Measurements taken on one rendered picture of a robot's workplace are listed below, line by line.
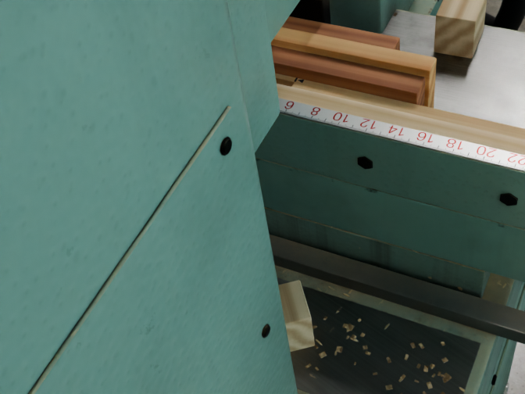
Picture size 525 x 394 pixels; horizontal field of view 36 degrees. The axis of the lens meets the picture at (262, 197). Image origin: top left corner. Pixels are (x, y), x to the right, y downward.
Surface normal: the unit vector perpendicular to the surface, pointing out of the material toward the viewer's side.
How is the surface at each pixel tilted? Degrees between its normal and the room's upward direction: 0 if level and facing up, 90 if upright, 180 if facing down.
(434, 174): 90
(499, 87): 0
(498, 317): 0
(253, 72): 90
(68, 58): 90
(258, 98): 90
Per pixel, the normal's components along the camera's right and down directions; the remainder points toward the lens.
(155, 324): 0.90, 0.25
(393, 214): -0.43, 0.72
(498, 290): -0.11, -0.65
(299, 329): 0.21, 0.72
